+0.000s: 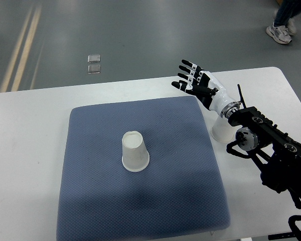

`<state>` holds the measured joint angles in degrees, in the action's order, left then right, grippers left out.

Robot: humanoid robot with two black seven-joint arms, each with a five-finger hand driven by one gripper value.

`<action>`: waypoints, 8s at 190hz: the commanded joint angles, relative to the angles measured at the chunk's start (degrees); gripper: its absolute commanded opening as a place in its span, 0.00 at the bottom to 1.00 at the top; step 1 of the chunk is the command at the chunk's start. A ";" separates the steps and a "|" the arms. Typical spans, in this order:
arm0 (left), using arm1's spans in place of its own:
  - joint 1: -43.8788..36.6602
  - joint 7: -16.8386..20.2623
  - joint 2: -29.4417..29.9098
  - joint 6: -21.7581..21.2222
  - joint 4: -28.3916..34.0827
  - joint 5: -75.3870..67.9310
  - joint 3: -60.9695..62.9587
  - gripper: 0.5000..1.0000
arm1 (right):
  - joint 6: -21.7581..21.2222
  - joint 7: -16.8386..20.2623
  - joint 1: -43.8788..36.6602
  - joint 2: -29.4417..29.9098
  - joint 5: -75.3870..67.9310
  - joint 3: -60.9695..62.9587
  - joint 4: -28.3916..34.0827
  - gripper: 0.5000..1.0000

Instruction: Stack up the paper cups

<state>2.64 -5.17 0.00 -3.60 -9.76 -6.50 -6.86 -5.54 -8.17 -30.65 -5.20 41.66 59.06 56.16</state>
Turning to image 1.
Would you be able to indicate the white sneaker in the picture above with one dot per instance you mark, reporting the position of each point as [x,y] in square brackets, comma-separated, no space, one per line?
[279,34]

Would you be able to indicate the lower metal floor plate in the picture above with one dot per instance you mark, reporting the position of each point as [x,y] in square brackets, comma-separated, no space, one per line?
[94,69]

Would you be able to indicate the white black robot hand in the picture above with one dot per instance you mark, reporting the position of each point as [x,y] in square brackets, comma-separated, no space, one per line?
[202,84]

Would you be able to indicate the metal floor plate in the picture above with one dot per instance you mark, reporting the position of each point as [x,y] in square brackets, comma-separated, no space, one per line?
[93,58]
[94,69]

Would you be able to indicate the upper metal floor plate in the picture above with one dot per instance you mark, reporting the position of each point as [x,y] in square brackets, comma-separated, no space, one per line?
[93,58]

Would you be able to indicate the white paper cup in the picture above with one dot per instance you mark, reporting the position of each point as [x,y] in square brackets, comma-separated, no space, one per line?
[222,131]
[135,156]

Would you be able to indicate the blue grey square cushion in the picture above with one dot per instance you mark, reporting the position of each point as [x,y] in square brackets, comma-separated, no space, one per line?
[179,192]

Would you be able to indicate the person leg in jeans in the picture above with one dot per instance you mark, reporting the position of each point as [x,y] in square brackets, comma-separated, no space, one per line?
[287,10]

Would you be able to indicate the white paper cup on cushion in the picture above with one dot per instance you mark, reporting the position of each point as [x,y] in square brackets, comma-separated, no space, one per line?
[135,156]

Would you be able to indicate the black frame at bottom right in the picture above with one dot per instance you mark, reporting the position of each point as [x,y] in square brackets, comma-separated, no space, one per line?
[295,231]

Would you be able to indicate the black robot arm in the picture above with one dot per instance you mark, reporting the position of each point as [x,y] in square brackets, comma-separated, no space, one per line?
[276,155]

